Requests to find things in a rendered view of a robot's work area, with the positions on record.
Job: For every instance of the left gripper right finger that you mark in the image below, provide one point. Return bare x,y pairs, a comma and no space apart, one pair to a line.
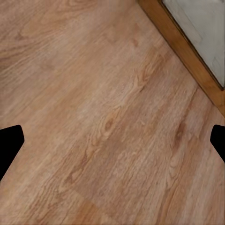
217,139

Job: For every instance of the door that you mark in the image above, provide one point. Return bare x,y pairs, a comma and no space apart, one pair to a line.
195,30

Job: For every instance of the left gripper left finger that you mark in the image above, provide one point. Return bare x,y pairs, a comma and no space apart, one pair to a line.
11,140

